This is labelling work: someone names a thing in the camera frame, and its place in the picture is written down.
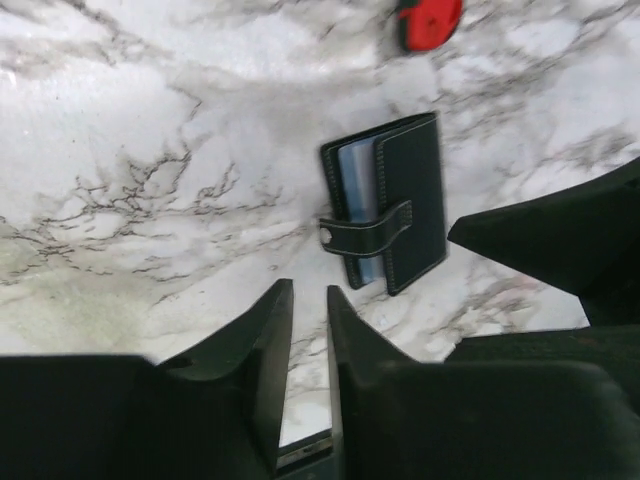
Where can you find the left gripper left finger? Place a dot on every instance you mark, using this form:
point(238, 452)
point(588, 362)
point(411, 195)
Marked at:
point(214, 411)

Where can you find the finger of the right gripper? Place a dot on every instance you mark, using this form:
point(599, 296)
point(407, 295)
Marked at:
point(583, 240)

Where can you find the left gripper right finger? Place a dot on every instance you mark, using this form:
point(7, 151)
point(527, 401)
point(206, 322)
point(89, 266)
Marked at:
point(540, 405)

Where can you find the black leather card holder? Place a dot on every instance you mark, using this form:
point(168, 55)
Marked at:
point(407, 229)

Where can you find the red black utility knife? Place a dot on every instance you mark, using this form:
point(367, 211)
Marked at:
point(424, 25)

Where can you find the black metal base rail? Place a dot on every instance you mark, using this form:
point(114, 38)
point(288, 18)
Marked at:
point(310, 458)

